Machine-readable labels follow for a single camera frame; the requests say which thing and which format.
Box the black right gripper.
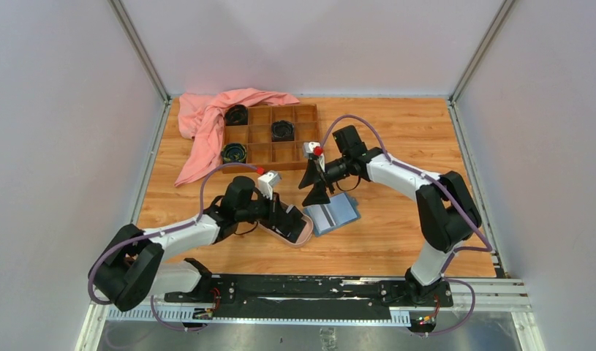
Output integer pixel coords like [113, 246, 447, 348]
[299, 155, 351, 207]

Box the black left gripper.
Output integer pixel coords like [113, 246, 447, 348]
[236, 190, 293, 229]

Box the pink oval card tray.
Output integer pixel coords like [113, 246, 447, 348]
[259, 215, 314, 248]

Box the teal leather card holder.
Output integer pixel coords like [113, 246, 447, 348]
[321, 192, 361, 236]

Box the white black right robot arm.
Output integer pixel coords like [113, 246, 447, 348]
[299, 125, 482, 306]

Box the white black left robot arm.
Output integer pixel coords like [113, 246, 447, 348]
[88, 172, 314, 312]

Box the white card with magnetic stripe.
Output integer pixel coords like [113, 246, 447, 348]
[305, 205, 337, 237]

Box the wooden compartment tray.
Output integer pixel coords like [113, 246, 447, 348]
[220, 104, 320, 171]

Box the rolled dark dotted tie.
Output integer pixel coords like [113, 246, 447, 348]
[271, 120, 295, 142]

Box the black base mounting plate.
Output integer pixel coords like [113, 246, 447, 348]
[160, 274, 453, 321]

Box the rolled black tie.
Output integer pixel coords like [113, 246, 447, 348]
[224, 105, 249, 127]

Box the pink cloth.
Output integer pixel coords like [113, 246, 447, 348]
[174, 88, 299, 187]

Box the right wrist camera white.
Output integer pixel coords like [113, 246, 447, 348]
[302, 141, 325, 170]

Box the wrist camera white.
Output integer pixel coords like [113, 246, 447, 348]
[257, 170, 282, 200]
[302, 141, 325, 170]

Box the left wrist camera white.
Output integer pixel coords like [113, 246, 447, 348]
[257, 170, 282, 200]

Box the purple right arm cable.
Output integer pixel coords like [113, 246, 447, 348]
[320, 114, 494, 337]

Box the aluminium frame rail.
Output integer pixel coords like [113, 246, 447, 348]
[77, 274, 544, 350]

